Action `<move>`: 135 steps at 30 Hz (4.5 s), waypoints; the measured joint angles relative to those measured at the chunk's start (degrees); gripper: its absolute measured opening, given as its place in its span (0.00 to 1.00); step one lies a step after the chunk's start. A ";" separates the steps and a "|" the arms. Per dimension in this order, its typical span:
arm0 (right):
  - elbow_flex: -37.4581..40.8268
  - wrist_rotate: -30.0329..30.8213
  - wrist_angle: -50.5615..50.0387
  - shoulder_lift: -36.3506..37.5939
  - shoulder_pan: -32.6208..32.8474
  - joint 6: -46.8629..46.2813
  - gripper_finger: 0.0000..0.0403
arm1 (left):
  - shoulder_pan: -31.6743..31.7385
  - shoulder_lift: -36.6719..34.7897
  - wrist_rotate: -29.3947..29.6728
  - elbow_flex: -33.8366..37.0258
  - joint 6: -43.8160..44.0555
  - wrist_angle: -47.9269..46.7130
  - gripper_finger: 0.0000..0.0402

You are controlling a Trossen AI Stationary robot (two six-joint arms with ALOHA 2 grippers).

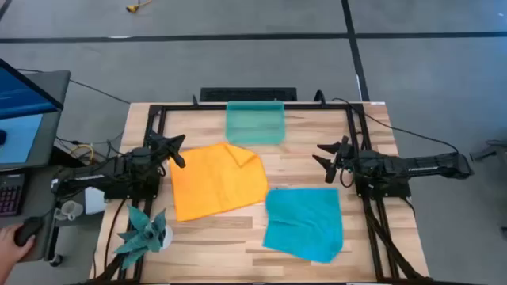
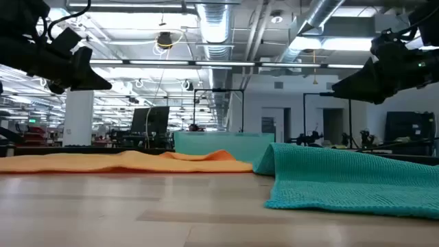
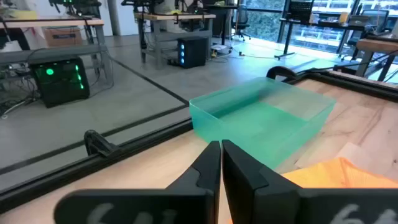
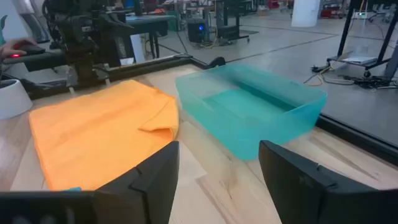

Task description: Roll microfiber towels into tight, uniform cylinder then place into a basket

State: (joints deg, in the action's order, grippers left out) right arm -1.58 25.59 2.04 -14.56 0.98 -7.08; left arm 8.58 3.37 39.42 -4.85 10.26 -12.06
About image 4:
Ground black rolling stand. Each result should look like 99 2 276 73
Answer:
214 0 259 43

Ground tangled floor cables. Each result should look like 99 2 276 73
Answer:
303 63 398 91

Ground black office table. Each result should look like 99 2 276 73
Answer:
126 14 177 60

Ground teal translucent plastic basket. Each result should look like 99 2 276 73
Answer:
175 64 328 161

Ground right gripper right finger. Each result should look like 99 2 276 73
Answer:
259 139 398 224

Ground black computer tower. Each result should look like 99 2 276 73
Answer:
187 17 210 44

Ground grey keyboard desk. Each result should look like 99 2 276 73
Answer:
0 49 68 85

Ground person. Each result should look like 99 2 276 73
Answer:
12 0 50 43

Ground artificial plant in white pot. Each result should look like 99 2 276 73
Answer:
0 14 34 120

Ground black computer mouse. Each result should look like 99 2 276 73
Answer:
11 43 46 58

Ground black metal stand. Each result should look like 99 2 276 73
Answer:
326 0 398 78

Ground white building column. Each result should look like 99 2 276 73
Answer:
291 0 321 28

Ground person's hand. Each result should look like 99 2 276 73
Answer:
0 37 37 62

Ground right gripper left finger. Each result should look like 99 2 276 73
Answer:
0 141 180 224

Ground orange microfiber towel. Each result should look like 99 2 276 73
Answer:
29 79 180 191

